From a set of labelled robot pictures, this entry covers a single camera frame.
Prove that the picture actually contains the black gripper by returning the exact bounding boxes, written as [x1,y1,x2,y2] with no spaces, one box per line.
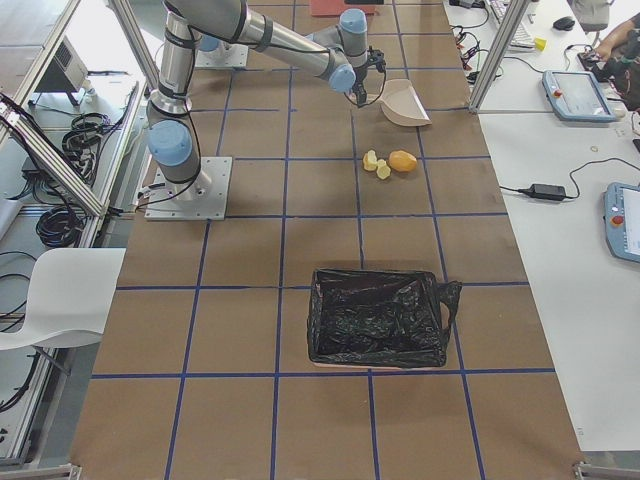
[347,46,386,104]

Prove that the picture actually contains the white plastic dustpan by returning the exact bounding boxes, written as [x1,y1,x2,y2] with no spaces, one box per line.
[377,79,432,127]

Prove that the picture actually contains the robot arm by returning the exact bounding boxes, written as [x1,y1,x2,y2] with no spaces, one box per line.
[147,1,386,201]

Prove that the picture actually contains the pink plastic bin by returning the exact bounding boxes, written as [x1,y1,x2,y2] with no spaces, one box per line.
[308,0,385,17]

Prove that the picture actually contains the pink bin with black bag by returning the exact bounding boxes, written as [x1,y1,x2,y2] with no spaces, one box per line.
[307,269,462,369]

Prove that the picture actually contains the pale food chunk upper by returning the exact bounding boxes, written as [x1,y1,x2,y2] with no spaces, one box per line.
[362,150,378,172]

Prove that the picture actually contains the pale food chunk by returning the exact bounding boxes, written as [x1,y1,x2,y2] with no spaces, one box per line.
[362,150,378,172]
[376,159,391,180]

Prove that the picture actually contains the brown potato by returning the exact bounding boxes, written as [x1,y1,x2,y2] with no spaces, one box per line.
[388,150,417,173]

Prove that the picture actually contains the pale food chunk lower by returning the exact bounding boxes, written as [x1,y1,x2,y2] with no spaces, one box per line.
[376,159,391,180]

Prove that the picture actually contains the blue teach pendant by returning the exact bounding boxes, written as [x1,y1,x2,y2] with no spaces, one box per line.
[542,70,617,123]

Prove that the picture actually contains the black power brick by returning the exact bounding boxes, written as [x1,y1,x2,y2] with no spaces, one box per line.
[517,183,567,202]

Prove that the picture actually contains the person at desk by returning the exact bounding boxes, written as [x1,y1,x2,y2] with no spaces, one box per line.
[595,13,639,110]

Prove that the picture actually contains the white chair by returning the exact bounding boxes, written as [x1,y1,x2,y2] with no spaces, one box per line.
[1,248,126,350]

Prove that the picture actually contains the aluminium frame post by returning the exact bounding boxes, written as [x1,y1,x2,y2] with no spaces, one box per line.
[469,0,529,114]

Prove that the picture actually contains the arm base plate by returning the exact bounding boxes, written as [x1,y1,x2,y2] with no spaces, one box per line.
[143,157,233,221]

